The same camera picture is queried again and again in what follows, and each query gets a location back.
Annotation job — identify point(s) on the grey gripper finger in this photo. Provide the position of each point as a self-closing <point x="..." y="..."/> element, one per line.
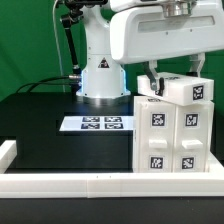
<point x="156" y="82"/>
<point x="197" y="62"/>

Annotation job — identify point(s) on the white cabinet door panel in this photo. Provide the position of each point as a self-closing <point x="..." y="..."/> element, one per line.
<point x="154" y="136"/>

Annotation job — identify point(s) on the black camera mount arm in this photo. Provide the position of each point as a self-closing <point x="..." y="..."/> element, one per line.
<point x="74" y="15"/>

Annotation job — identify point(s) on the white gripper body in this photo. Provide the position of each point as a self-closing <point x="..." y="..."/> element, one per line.
<point x="145" y="30"/>

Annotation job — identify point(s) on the white base tag plate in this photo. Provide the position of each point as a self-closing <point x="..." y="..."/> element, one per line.
<point x="96" y="123"/>

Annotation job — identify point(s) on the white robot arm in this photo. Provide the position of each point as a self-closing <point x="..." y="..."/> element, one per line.
<point x="103" y="76"/>

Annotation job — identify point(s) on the white cabinet top panel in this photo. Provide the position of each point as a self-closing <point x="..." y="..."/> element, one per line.
<point x="193" y="126"/>

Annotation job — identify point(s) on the white cabinet box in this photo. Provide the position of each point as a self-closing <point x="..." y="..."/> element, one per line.
<point x="169" y="137"/>

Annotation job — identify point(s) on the small white tagged cube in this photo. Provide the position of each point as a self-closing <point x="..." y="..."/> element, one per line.
<point x="179" y="89"/>

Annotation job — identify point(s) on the white U-shaped frame border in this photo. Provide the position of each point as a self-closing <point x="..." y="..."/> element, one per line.
<point x="210" y="183"/>

